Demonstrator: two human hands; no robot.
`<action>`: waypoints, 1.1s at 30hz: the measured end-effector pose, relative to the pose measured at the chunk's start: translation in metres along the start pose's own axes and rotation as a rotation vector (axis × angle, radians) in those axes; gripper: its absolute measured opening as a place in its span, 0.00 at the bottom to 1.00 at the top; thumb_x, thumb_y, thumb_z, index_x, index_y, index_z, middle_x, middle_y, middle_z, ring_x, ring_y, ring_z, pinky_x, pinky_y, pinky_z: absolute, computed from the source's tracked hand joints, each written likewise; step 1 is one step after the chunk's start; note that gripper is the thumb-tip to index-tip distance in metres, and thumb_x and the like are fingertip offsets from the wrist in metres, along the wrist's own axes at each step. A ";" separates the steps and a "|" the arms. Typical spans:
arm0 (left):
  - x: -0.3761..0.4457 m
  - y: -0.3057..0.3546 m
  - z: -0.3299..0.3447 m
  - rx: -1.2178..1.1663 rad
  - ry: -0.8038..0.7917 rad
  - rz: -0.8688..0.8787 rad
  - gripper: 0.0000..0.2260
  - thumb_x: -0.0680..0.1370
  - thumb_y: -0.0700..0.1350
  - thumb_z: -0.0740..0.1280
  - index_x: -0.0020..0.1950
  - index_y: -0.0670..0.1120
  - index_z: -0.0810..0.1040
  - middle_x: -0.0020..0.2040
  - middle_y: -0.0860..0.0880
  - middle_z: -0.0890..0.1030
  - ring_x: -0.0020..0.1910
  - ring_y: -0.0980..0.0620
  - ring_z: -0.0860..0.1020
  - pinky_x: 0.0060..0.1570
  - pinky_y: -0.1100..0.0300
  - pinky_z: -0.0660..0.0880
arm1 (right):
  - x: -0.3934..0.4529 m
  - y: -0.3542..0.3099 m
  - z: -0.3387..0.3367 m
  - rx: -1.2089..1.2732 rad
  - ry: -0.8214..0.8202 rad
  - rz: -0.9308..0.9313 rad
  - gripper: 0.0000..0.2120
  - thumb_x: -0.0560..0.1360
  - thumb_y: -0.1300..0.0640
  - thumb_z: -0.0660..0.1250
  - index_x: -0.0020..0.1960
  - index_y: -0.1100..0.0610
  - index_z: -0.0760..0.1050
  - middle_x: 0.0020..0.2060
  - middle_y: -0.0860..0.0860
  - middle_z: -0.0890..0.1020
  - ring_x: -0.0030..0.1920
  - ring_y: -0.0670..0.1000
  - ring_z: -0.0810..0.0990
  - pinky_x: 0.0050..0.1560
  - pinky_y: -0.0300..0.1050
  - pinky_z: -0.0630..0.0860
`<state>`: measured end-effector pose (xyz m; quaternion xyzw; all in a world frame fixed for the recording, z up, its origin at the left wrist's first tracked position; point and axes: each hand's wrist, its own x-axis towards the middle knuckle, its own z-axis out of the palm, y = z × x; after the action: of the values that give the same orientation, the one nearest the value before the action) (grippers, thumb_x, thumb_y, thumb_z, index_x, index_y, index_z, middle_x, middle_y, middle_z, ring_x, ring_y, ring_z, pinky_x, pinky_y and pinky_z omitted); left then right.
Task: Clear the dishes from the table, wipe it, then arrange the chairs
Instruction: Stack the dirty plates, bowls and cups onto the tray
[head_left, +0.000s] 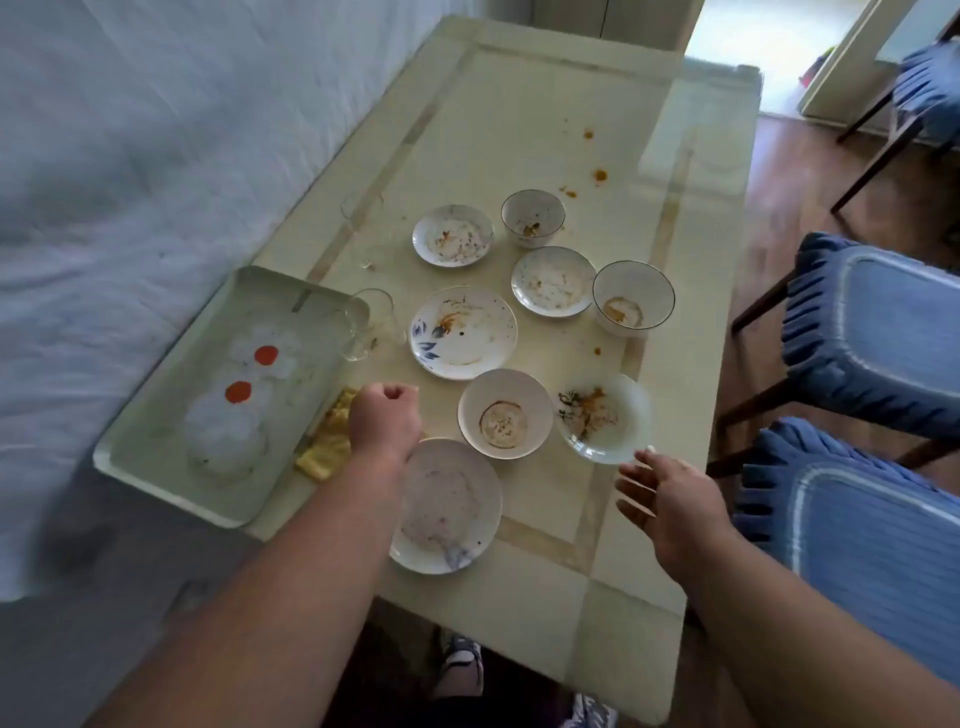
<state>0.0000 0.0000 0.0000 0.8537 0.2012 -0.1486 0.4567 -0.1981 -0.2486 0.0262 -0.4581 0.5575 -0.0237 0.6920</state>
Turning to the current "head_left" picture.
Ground person's right hand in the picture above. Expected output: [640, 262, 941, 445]
[615, 446, 741, 591]

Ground person's left hand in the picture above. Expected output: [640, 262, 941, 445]
[347, 382, 425, 467]

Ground yellow cleaning cloth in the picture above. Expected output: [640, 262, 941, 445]
[294, 385, 360, 482]

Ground person's right forearm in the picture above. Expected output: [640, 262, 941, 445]
[678, 525, 960, 728]

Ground person's left forearm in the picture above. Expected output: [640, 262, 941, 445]
[82, 448, 414, 728]

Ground clear drinking glass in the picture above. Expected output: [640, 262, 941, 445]
[339, 190, 388, 272]
[341, 288, 407, 363]

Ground green herb print plate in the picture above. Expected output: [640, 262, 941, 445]
[553, 372, 655, 466]

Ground blue leaf print plate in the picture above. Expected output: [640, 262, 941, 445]
[408, 285, 519, 382]

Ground plain white dirty bowl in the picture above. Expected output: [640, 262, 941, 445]
[456, 368, 555, 461]

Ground large dirty white plate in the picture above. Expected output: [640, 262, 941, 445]
[388, 438, 504, 576]

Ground white flower print tray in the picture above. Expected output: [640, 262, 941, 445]
[93, 264, 370, 530]

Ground large gold rim bowl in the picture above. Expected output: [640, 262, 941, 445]
[591, 259, 677, 339]

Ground small dirty white plate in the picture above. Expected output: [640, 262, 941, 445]
[510, 246, 598, 319]
[411, 204, 496, 269]

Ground blue cushioned wooden chair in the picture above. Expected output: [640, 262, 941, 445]
[729, 231, 960, 445]
[828, 13, 960, 216]
[706, 416, 960, 690]

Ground small gold rim bowl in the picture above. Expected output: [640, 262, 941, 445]
[500, 189, 567, 249]

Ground person's right sneaker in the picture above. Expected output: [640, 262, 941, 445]
[561, 693, 621, 728]

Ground person's sneaker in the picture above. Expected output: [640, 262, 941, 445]
[561, 693, 621, 728]
[441, 635, 486, 700]

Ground person's left sneaker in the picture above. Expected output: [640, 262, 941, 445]
[441, 635, 486, 700]

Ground white fabric sheet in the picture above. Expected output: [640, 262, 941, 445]
[0, 0, 535, 605]

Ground white door frame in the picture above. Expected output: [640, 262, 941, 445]
[797, 0, 920, 127]

